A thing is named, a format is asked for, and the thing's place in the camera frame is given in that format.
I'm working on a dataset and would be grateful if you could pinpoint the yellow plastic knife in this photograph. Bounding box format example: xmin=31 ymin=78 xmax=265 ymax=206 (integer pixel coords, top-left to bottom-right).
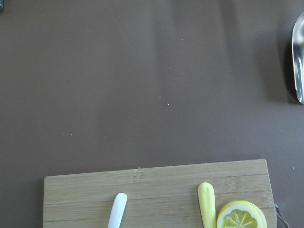
xmin=198 ymin=182 xmax=216 ymax=228

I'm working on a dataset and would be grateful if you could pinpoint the white ceramic spoon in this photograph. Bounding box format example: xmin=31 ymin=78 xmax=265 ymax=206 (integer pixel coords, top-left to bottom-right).
xmin=107 ymin=192 xmax=127 ymax=228

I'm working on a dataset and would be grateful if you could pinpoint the upper lemon slice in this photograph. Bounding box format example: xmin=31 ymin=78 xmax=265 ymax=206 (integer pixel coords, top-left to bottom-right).
xmin=216 ymin=200 xmax=267 ymax=228

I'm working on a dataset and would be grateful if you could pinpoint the bamboo cutting board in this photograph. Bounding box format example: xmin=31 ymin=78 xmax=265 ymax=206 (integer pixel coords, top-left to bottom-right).
xmin=43 ymin=159 xmax=277 ymax=228

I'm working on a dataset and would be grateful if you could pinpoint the metal scoop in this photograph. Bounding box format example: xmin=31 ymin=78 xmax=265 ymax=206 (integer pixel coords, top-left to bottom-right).
xmin=291 ymin=13 xmax=304 ymax=104

